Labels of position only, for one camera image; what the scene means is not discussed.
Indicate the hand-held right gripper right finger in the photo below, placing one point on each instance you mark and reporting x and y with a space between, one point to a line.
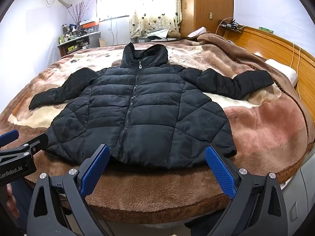
221 172

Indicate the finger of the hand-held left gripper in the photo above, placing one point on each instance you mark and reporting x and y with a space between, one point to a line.
8 137
39 142

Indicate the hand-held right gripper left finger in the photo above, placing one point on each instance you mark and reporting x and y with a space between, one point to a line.
96 169

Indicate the black puffer jacket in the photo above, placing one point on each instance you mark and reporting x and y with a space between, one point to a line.
152 118

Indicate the pile of clothes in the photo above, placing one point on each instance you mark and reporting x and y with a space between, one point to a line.
165 34

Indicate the person's left hand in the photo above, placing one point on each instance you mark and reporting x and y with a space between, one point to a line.
11 201

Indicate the person's dark pants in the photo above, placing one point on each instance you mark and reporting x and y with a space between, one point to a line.
23 201

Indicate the brown printed fleece blanket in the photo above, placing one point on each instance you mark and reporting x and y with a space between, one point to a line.
258 132

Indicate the row of bottles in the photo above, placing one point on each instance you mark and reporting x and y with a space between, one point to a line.
69 33

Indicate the cluttered grey desk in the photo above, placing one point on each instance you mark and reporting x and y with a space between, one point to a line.
93 39

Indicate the cardboard box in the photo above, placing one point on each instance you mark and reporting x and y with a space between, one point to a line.
103 42

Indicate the white pillow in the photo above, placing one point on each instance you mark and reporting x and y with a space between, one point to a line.
283 70

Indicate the plain brown blanket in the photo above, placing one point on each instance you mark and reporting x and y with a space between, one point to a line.
221 44

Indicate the orange white box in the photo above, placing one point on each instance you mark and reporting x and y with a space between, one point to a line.
88 24

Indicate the vase of dry branches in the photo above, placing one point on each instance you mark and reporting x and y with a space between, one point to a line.
78 17

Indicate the black storage box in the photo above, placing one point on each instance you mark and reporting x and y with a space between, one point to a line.
140 39

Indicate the wooden headboard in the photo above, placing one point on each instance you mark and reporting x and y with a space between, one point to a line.
275 41

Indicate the green label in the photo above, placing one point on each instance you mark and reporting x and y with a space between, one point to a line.
266 30

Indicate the bright window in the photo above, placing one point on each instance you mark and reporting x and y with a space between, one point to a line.
110 5

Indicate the heart patterned curtain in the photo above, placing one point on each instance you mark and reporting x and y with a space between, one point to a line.
152 9

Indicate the wooden wardrobe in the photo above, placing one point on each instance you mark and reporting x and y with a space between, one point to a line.
209 0

